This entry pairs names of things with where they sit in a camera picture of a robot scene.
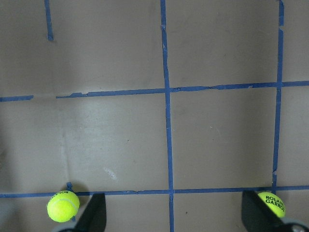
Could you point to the tennis ball base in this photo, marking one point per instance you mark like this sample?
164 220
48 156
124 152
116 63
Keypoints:
274 203
63 206

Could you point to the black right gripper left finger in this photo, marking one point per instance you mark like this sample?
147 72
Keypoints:
94 217

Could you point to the tennis ball near left base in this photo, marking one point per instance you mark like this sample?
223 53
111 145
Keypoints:
63 206

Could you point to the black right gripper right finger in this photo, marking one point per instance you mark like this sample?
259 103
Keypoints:
256 216

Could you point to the brown paper table mat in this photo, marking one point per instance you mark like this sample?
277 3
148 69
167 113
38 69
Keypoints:
171 107

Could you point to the tennis ball near right base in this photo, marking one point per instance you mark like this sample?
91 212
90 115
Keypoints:
274 203

